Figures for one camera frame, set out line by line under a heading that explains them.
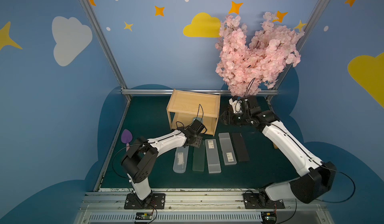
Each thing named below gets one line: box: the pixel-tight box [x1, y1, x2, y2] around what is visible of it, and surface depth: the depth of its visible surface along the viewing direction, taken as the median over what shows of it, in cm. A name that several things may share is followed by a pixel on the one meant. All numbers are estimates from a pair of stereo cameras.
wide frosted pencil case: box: [205, 138, 222, 174], surface depth 90 cm
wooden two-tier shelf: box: [166, 88, 221, 137], surface depth 95 cm
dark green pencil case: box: [192, 139, 205, 172], surface depth 88 cm
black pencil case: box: [231, 132, 250, 162], surface depth 95 cm
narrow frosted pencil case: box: [218, 132, 237, 166], surface depth 93 cm
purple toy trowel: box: [121, 129, 133, 152], surface depth 101 cm
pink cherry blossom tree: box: [215, 12, 305, 97], surface depth 69 cm
